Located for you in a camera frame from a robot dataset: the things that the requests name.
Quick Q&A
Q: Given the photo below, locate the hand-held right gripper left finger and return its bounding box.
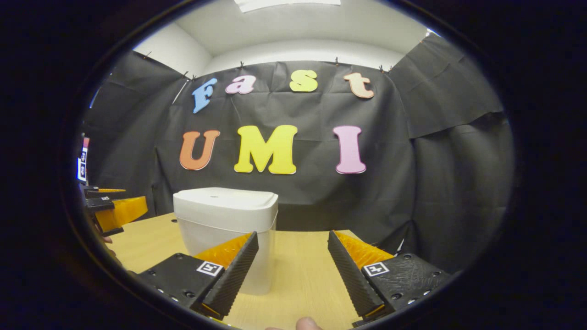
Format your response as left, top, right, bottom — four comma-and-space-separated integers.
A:
138, 231, 259, 321

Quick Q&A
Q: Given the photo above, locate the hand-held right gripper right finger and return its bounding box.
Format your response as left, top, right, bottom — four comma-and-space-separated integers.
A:
327, 231, 452, 327

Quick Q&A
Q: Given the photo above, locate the white desktop garbage bin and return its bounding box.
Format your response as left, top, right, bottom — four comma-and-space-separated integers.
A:
173, 187, 279, 296

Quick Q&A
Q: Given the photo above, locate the wooden desktop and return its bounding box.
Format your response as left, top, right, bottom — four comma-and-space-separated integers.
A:
105, 212, 395, 330

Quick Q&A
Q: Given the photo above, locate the computer monitor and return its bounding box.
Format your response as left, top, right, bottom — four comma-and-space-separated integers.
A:
77, 137, 90, 184

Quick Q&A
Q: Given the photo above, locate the thin white rod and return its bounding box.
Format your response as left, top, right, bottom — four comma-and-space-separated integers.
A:
172, 80, 188, 105

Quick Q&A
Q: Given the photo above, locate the black backdrop cloth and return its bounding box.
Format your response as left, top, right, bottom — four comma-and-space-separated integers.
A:
83, 33, 515, 275

